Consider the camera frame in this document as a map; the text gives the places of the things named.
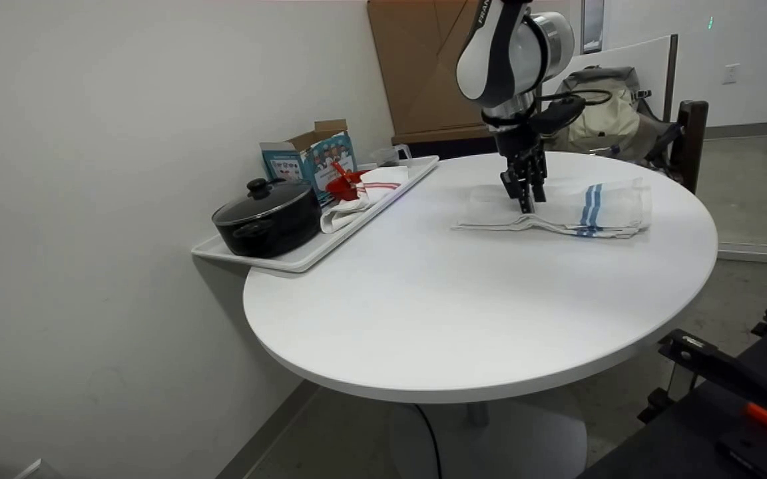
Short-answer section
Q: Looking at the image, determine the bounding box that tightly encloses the blue picture box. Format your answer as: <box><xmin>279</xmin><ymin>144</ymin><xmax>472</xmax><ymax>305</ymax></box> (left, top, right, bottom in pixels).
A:
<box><xmin>262</xmin><ymin>119</ymin><xmax>358</xmax><ymax>205</ymax></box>

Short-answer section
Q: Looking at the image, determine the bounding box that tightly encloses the white rectangular tray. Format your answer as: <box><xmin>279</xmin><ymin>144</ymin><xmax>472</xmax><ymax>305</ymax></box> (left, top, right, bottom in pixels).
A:
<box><xmin>193</xmin><ymin>155</ymin><xmax>439</xmax><ymax>273</ymax></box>

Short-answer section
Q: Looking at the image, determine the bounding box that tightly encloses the large brown cardboard box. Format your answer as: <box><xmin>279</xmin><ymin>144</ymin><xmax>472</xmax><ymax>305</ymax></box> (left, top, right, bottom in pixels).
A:
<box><xmin>367</xmin><ymin>0</ymin><xmax>488</xmax><ymax>144</ymax></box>

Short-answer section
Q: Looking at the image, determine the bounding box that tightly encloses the dark wooden low cabinet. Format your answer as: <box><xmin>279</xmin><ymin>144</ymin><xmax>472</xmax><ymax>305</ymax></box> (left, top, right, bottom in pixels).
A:
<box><xmin>392</xmin><ymin>106</ymin><xmax>499</xmax><ymax>159</ymax></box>

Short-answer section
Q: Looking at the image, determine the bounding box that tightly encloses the black pot with lid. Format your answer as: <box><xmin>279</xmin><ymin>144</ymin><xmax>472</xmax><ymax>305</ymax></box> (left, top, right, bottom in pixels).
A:
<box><xmin>211</xmin><ymin>179</ymin><xmax>319</xmax><ymax>257</ymax></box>

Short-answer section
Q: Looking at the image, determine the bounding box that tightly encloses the black clamp with orange handle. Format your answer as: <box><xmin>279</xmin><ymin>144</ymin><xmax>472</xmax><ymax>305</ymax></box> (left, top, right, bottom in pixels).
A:
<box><xmin>657</xmin><ymin>329</ymin><xmax>767</xmax><ymax>426</ymax></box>

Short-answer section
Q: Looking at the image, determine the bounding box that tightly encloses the red toy piece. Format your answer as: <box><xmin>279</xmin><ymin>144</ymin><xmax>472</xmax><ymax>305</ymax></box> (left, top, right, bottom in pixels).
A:
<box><xmin>327</xmin><ymin>163</ymin><xmax>362</xmax><ymax>199</ymax></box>

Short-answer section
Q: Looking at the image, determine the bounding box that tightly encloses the white board behind backpack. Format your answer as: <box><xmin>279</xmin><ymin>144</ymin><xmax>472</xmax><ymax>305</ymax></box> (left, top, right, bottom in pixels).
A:
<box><xmin>544</xmin><ymin>36</ymin><xmax>669</xmax><ymax>123</ymax></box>

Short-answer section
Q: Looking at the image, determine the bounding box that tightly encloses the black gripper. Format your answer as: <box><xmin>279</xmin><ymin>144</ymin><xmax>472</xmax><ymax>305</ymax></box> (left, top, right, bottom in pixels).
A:
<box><xmin>483</xmin><ymin>94</ymin><xmax>587</xmax><ymax>213</ymax></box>

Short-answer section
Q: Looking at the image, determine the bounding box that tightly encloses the dark wooden chair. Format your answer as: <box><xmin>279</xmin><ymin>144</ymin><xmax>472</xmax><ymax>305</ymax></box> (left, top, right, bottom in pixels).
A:
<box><xmin>669</xmin><ymin>100</ymin><xmax>708</xmax><ymax>192</ymax></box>

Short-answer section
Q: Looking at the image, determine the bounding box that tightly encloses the white towel with blue stripes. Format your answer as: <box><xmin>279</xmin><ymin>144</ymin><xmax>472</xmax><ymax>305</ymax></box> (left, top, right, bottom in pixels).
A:
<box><xmin>456</xmin><ymin>181</ymin><xmax>652</xmax><ymax>240</ymax></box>

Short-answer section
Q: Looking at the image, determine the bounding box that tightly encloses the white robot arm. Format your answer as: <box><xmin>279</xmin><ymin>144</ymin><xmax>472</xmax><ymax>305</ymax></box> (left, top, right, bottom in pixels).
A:
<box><xmin>456</xmin><ymin>0</ymin><xmax>587</xmax><ymax>213</ymax></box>

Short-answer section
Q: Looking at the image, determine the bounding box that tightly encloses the white cloth on tray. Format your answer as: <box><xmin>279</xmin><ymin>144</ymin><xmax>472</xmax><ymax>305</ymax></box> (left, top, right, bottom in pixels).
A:
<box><xmin>319</xmin><ymin>168</ymin><xmax>408</xmax><ymax>235</ymax></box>

